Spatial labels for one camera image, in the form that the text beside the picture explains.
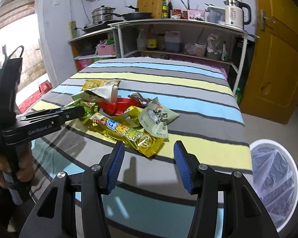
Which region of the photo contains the person's left hand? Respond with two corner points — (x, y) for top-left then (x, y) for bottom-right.
(0, 143), (34, 189)

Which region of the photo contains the yellow power strip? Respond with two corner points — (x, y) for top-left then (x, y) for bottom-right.
(69, 20), (78, 39)

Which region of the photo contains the white electric kettle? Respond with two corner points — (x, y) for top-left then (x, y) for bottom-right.
(223, 0), (252, 29)

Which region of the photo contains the clear plastic container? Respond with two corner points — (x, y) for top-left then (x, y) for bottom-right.
(206, 5), (225, 24)

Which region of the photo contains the black induction cooker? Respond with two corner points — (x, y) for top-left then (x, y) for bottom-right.
(82, 20), (123, 33)

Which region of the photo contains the wooden cutting board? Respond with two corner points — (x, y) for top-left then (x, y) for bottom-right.
(137, 0), (163, 18)

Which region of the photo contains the white kitchen shelf unit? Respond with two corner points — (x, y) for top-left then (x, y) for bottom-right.
(68, 19), (252, 92)

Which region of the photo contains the gold snack wrapper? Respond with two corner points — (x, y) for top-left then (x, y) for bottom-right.
(85, 113), (164, 158)

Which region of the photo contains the black frying pan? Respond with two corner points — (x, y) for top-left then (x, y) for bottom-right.
(112, 5), (153, 21)

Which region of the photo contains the green snack packet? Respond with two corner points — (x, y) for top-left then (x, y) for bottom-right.
(138, 97), (179, 139)

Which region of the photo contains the green sauce bottle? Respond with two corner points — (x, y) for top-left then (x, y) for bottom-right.
(161, 0), (168, 18)

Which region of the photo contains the pink plastic basket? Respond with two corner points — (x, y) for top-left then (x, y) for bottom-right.
(96, 44), (116, 55)

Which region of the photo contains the striped tablecloth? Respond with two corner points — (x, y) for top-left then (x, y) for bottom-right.
(31, 58), (253, 237)

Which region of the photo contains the brown chocolate wrapper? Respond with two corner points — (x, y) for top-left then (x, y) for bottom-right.
(128, 92), (153, 108)

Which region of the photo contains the brown wooden door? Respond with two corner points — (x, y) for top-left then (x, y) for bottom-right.
(240, 0), (298, 124)

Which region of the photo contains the steel steamer pot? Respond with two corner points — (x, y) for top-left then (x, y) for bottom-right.
(91, 5), (116, 24)

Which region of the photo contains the white trash bin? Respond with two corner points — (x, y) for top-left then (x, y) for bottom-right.
(250, 139), (298, 233)

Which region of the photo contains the pink utensil holder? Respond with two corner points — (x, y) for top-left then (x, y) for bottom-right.
(187, 9), (206, 21)

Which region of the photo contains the red wrapper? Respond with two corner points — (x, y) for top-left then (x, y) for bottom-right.
(100, 98), (142, 116)

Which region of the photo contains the small green candy wrapper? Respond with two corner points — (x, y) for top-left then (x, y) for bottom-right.
(62, 99), (98, 124)

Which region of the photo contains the yellow snack bag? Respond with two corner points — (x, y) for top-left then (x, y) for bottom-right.
(82, 80), (120, 90)

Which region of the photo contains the dark soy sauce bottle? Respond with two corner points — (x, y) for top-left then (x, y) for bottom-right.
(167, 0), (173, 18)

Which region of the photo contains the green detergent bottle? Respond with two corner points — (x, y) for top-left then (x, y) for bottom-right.
(234, 87), (242, 105)

